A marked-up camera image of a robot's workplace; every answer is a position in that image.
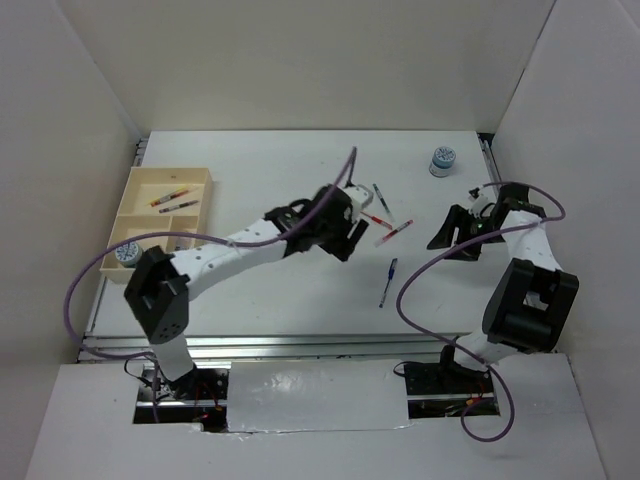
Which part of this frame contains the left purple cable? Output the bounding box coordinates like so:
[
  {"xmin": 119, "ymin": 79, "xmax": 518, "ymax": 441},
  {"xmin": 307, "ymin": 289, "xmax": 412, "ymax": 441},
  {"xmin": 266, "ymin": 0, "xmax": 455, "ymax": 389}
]
[{"xmin": 65, "ymin": 145, "xmax": 359, "ymax": 426}]

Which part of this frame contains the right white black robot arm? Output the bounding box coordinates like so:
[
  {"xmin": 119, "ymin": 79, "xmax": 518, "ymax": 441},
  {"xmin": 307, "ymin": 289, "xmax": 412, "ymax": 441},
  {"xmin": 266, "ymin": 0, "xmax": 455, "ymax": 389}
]
[{"xmin": 426, "ymin": 182, "xmax": 579, "ymax": 392}]

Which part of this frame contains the red pen with clip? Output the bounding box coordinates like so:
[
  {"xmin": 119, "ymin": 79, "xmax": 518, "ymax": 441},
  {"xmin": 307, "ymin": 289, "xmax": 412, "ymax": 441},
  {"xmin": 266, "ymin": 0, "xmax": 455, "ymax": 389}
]
[{"xmin": 361, "ymin": 211, "xmax": 394, "ymax": 230}]

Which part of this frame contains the yellow pen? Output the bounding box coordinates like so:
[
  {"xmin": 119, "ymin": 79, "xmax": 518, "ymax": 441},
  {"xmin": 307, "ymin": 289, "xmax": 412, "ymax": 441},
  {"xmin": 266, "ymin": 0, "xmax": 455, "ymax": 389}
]
[{"xmin": 149, "ymin": 188, "xmax": 188, "ymax": 207}]

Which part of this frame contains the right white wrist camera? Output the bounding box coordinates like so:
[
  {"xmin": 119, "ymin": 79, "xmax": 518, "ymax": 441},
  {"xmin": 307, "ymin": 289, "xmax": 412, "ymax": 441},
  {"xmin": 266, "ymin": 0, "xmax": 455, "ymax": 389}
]
[{"xmin": 468, "ymin": 187, "xmax": 495, "ymax": 219}]

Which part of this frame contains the blue white tape roll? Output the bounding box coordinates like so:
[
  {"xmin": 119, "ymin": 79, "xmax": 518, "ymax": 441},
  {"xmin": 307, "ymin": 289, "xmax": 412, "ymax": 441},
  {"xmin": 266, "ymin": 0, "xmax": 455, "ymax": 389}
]
[
  {"xmin": 429, "ymin": 146, "xmax": 456, "ymax": 178},
  {"xmin": 113, "ymin": 242, "xmax": 144, "ymax": 268}
]

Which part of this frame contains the aluminium front rail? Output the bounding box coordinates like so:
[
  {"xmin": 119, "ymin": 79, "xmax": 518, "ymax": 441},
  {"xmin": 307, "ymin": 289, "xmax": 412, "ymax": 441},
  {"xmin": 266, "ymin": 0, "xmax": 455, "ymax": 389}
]
[{"xmin": 77, "ymin": 335, "xmax": 461, "ymax": 362}]

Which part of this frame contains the cream compartment organizer tray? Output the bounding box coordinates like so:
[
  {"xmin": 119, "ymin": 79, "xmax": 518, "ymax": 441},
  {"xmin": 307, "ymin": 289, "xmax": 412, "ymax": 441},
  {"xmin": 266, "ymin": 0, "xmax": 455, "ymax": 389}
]
[{"xmin": 99, "ymin": 166, "xmax": 214, "ymax": 285}]

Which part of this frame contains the blue pen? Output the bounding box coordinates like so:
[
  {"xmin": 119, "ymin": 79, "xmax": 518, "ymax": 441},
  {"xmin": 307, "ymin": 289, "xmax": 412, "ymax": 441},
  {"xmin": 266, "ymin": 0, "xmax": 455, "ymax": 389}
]
[
  {"xmin": 378, "ymin": 257, "xmax": 398, "ymax": 309},
  {"xmin": 158, "ymin": 200, "xmax": 200, "ymax": 214}
]

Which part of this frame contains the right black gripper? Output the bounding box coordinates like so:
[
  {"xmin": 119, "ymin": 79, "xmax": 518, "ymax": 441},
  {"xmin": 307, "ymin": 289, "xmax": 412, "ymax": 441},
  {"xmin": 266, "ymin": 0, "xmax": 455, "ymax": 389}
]
[{"xmin": 426, "ymin": 203, "xmax": 506, "ymax": 262}]

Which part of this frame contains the dark green pen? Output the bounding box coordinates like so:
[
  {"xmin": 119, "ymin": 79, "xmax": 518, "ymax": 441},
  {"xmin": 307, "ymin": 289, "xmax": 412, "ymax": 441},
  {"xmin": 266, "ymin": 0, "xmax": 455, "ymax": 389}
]
[{"xmin": 372, "ymin": 183, "xmax": 395, "ymax": 223}]

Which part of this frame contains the red pen with clear barrel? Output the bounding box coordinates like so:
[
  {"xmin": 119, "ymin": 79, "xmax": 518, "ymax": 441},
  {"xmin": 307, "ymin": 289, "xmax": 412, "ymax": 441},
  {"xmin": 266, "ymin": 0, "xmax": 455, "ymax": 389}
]
[{"xmin": 150, "ymin": 187, "xmax": 196, "ymax": 207}]

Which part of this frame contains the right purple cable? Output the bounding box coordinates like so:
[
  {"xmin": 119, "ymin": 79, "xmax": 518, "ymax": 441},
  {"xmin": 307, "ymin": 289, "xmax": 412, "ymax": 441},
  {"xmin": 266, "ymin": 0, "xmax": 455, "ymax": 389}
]
[{"xmin": 395, "ymin": 180, "xmax": 566, "ymax": 442}]

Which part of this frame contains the blue cap glue bottle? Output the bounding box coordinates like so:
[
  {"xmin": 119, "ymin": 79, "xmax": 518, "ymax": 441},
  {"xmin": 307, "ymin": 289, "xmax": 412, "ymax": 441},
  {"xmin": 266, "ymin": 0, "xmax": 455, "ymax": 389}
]
[{"xmin": 174, "ymin": 237, "xmax": 190, "ymax": 251}]

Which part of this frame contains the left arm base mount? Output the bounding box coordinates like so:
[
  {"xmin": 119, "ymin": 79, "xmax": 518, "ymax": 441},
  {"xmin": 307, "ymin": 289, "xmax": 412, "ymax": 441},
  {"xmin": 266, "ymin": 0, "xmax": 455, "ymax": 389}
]
[{"xmin": 123, "ymin": 361, "xmax": 230, "ymax": 433}]

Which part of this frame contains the purple cable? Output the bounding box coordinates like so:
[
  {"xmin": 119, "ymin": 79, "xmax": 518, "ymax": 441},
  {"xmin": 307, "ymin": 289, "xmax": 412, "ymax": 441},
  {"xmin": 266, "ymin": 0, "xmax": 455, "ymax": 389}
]
[
  {"xmin": 395, "ymin": 180, "xmax": 566, "ymax": 442},
  {"xmin": 65, "ymin": 145, "xmax": 359, "ymax": 426}
]

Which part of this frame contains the white foil cover sheet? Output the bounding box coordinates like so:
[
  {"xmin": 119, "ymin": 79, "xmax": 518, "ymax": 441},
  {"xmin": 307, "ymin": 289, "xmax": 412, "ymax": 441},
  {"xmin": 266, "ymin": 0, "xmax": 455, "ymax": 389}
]
[{"xmin": 227, "ymin": 360, "xmax": 410, "ymax": 433}]

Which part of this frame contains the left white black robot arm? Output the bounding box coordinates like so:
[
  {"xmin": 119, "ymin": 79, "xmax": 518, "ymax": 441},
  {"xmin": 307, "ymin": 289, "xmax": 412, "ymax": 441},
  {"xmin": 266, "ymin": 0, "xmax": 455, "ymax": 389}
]
[{"xmin": 124, "ymin": 183, "xmax": 373, "ymax": 399}]

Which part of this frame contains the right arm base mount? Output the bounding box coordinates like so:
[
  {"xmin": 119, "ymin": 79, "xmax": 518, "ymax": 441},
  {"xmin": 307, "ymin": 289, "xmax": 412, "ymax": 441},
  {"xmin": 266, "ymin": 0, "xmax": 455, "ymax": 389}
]
[{"xmin": 393, "ymin": 356, "xmax": 499, "ymax": 420}]

